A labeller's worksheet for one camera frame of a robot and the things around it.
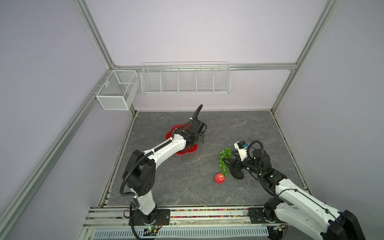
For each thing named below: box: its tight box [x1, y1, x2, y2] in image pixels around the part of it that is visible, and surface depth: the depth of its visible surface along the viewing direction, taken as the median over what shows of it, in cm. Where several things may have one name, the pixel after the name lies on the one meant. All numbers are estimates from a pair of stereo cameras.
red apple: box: [214, 173, 226, 184], surface depth 84 cm
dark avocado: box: [229, 166, 244, 180], surface depth 85 cm
